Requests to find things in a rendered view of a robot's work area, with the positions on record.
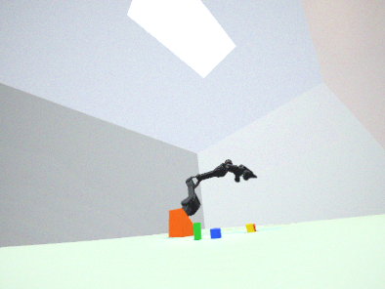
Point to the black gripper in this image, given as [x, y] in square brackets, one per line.
[244, 172]

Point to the blue block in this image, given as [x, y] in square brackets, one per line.
[215, 233]

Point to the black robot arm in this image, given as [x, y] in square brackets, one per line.
[191, 204]

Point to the yellow block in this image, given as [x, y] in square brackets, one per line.
[250, 227]

